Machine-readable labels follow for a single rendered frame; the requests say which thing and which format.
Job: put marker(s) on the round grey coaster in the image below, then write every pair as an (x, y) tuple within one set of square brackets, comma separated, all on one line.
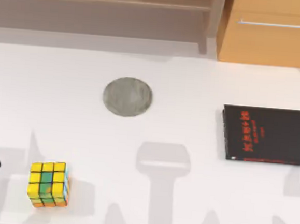
[(127, 97)]

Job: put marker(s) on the open wooden shelf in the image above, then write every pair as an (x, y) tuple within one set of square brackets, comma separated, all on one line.
[(100, 12)]

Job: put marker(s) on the black book with red print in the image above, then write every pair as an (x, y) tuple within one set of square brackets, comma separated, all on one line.
[(267, 135)]

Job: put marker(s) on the colourful puzzle cube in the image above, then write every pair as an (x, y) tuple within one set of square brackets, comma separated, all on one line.
[(48, 184)]

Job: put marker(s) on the wooden cupboard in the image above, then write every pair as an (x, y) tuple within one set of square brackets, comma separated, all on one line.
[(272, 41)]

